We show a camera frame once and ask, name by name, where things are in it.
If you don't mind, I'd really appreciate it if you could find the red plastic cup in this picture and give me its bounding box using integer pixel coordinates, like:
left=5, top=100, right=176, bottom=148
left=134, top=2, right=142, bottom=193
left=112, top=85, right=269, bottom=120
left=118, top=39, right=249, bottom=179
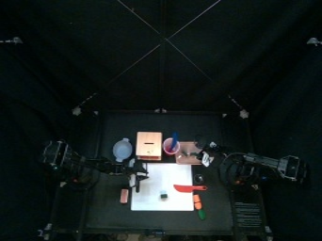
left=162, top=137, right=182, bottom=156

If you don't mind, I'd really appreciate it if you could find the pink salmon toy block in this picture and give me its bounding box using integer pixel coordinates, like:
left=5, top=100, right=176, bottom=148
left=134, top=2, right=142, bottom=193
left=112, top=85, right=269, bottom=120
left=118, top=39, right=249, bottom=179
left=119, top=188, right=130, bottom=204

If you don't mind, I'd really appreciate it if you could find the white cutting board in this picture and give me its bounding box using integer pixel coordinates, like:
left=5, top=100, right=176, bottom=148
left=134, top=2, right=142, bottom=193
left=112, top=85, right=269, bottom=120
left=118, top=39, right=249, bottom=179
left=130, top=163, right=195, bottom=212

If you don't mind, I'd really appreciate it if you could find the blue plastic utensil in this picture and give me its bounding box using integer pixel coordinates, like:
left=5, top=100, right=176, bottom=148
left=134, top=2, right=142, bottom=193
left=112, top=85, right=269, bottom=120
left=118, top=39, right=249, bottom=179
left=170, top=131, right=180, bottom=149

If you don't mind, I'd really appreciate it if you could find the white text label sticker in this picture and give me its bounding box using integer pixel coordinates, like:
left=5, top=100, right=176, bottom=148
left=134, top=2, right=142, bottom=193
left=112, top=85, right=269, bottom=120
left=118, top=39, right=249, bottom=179
left=232, top=201, right=265, bottom=233

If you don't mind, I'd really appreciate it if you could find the wooden box with slot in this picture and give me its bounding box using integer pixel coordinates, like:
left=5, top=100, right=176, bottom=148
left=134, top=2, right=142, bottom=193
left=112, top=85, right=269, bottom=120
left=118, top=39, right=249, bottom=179
left=135, top=131, right=163, bottom=161

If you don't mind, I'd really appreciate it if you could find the pale blue plastic plate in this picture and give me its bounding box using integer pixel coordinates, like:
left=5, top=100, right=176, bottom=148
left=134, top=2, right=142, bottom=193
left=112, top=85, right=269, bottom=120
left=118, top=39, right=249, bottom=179
left=112, top=137, right=135, bottom=163

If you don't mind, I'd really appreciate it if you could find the black cable loop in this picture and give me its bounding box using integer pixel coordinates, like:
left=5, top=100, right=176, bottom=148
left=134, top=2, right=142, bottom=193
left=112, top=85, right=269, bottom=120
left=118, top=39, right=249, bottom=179
left=218, top=152, right=253, bottom=186

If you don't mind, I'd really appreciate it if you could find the orange toy carrot piece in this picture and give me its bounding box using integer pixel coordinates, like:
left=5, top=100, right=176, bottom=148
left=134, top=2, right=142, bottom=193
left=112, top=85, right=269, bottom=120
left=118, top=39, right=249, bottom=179
left=192, top=194, right=204, bottom=211

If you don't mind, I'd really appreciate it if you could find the red toy knife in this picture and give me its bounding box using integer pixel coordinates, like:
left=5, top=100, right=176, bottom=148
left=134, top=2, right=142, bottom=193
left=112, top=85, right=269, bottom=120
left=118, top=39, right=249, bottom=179
left=172, top=184, right=208, bottom=193

